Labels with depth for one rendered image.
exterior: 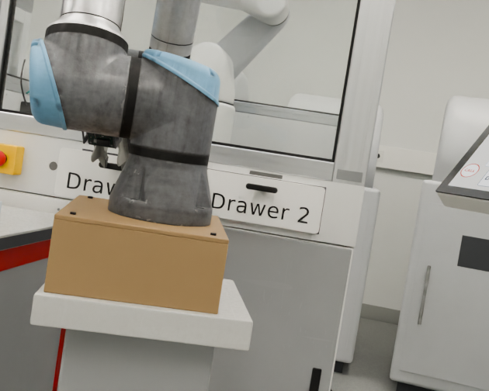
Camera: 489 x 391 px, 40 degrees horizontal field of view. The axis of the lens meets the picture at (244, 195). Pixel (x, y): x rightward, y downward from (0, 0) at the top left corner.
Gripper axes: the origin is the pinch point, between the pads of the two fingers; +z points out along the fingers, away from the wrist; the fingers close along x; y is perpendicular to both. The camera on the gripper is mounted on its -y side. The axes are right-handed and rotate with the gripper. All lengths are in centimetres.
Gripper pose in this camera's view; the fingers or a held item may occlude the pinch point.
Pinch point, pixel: (114, 161)
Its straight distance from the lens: 151.9
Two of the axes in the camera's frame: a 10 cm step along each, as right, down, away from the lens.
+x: 9.8, 1.6, -1.3
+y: -2.0, 5.9, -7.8
